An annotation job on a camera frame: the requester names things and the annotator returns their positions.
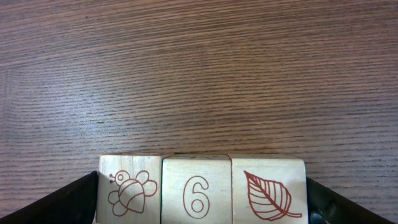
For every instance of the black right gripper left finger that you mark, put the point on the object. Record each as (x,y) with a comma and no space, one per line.
(73,203)

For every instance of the white block blue side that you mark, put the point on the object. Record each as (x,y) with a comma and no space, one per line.
(129,188)

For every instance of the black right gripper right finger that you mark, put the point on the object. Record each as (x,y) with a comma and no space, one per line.
(326,206)

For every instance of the white block leaf picture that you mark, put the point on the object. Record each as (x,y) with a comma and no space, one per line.
(268,189)

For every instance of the white block green side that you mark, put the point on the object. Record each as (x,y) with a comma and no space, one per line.
(196,189)

